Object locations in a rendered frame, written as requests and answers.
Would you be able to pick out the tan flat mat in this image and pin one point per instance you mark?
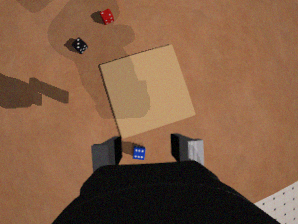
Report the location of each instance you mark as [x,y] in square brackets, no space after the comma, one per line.
[147,90]

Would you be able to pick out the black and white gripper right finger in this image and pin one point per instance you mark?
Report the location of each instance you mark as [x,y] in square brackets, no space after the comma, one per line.
[185,149]

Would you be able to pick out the red die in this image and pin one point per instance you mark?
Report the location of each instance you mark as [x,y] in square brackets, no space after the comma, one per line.
[106,16]

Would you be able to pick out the blue die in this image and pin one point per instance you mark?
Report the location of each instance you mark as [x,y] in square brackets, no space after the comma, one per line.
[139,152]

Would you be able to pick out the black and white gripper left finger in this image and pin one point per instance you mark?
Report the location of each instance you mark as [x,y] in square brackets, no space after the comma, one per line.
[107,153]

